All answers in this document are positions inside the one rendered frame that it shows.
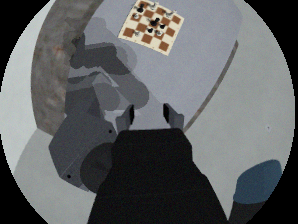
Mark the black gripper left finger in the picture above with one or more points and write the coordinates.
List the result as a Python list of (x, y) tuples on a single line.
[(124, 121)]

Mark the brown and cream chessboard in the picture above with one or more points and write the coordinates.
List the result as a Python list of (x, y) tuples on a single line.
[(161, 43)]

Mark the black chess piece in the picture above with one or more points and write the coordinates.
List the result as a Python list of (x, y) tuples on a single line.
[(154, 23), (140, 9)]

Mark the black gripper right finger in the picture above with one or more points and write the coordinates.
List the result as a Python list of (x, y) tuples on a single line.
[(174, 119)]

